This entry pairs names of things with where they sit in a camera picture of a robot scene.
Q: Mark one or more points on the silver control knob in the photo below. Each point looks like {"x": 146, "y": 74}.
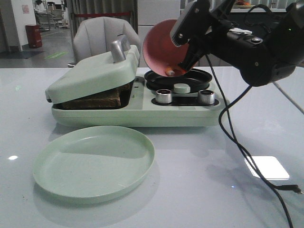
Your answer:
{"x": 206, "y": 97}
{"x": 163, "y": 96}

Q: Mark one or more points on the orange shrimp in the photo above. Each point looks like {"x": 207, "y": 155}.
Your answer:
{"x": 171, "y": 72}

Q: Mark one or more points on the black round frying pan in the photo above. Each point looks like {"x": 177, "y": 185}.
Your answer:
{"x": 197, "y": 80}

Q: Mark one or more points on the silver lid handle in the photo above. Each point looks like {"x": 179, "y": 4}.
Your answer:
{"x": 118, "y": 48}

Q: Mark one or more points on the pink plastic bowl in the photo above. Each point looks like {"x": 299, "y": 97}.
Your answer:
{"x": 159, "y": 52}

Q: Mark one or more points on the left grey upholstered chair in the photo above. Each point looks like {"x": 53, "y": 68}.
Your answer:
{"x": 94, "y": 36}

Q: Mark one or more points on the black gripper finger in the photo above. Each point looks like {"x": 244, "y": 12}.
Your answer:
{"x": 194, "y": 20}
{"x": 193, "y": 55}

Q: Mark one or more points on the green breakfast maker base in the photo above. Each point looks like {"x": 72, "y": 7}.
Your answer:
{"x": 142, "y": 112}

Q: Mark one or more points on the left silver control knob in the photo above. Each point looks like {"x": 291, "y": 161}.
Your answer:
{"x": 163, "y": 96}

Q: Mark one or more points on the white cabinet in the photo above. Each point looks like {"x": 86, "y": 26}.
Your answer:
{"x": 151, "y": 12}

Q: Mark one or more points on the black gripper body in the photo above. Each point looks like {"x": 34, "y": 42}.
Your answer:
{"x": 259, "y": 60}

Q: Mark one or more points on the red bin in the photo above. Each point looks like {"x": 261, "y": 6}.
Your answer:
{"x": 33, "y": 36}

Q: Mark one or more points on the white bread slice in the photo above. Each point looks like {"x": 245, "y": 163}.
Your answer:
{"x": 105, "y": 99}
{"x": 127, "y": 87}

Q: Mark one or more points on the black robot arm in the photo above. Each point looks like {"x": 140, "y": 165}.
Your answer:
{"x": 259, "y": 60}

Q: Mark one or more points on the green round pan knob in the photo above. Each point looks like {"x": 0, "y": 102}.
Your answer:
{"x": 181, "y": 88}

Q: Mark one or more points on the fruit plate on counter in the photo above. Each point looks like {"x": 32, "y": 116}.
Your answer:
{"x": 242, "y": 4}

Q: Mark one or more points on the light green round plate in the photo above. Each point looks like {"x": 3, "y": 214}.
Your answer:
{"x": 94, "y": 164}

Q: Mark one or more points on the right silver control knob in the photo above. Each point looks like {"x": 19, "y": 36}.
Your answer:
{"x": 206, "y": 97}

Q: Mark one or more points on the green breakfast maker lid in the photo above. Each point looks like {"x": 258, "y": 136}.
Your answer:
{"x": 93, "y": 75}

